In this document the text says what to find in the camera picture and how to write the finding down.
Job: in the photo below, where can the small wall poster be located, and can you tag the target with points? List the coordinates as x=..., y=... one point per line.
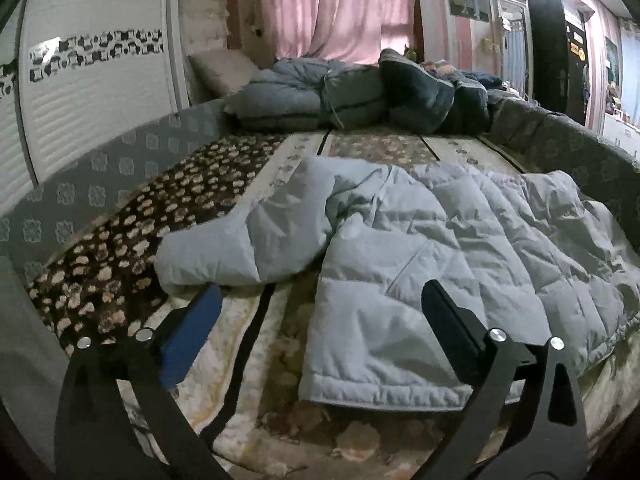
x=612, y=62

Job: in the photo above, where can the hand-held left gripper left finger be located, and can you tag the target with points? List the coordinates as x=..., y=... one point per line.
x=192, y=332

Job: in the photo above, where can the floral printed blanket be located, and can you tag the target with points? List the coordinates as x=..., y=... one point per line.
x=240, y=310

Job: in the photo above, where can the black door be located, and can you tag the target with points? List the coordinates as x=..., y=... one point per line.
x=552, y=50

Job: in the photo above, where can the white stacked bedding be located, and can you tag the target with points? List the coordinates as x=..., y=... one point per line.
x=202, y=17

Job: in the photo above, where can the pink curtain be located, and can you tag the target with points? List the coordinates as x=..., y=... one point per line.
x=340, y=7

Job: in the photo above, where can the light grey quilted jacket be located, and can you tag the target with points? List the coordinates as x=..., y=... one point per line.
x=430, y=280

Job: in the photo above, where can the white sliding wardrobe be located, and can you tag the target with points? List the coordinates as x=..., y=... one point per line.
x=75, y=85

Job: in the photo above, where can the white cabinet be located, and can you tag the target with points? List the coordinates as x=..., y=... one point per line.
x=622, y=132

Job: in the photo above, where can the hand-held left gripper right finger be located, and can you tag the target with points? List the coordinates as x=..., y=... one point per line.
x=452, y=320

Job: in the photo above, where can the beige pillow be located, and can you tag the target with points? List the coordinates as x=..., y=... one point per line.
x=222, y=71

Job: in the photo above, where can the grey patterned bed guard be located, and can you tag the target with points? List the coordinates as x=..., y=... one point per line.
x=100, y=180

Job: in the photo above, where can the blue grey rumpled duvet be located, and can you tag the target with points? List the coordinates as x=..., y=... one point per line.
x=360, y=90

